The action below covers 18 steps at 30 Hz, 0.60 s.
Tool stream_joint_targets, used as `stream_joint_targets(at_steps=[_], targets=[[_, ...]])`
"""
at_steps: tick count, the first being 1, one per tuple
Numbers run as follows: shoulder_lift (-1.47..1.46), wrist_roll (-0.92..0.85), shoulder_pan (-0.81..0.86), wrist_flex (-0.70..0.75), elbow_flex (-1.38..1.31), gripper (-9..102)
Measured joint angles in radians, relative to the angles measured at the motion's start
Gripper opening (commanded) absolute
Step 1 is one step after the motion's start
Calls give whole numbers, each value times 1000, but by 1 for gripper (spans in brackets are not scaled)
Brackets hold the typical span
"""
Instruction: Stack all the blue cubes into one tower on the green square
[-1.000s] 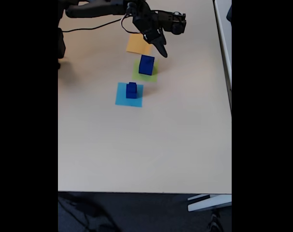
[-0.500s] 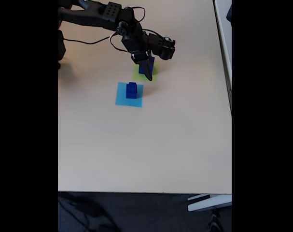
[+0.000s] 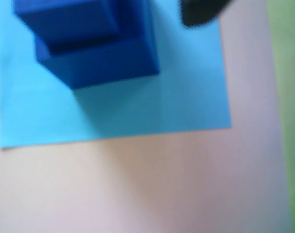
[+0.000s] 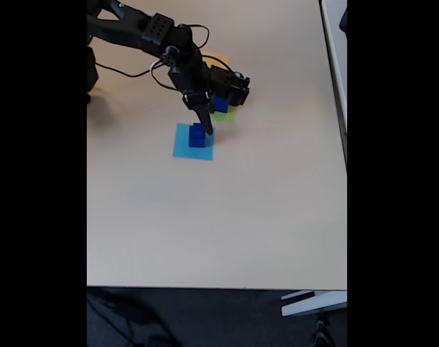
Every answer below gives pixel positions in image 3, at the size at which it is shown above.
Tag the light blue paper square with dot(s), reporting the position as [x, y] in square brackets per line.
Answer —
[161, 109]

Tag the medium blue cube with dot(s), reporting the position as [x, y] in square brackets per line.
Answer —
[108, 65]

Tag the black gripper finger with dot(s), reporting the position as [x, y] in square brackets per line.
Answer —
[200, 11]

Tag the green paper square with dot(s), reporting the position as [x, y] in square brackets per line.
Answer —
[288, 97]

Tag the small blue cube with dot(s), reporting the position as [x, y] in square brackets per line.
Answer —
[69, 21]

